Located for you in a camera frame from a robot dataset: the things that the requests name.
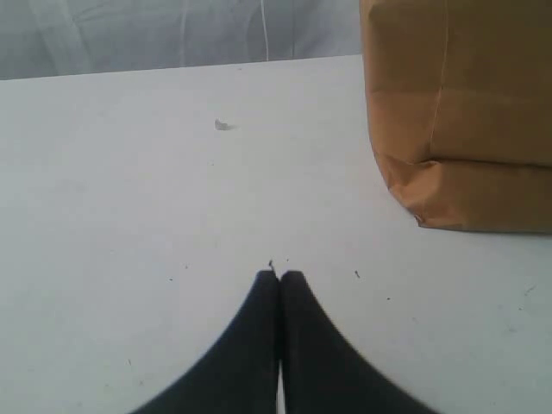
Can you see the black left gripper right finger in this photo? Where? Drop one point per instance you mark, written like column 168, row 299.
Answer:
column 322, row 372

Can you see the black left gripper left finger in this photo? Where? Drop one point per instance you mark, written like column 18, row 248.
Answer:
column 240, row 372

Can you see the brown paper shopping bag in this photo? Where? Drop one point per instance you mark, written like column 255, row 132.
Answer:
column 459, row 110

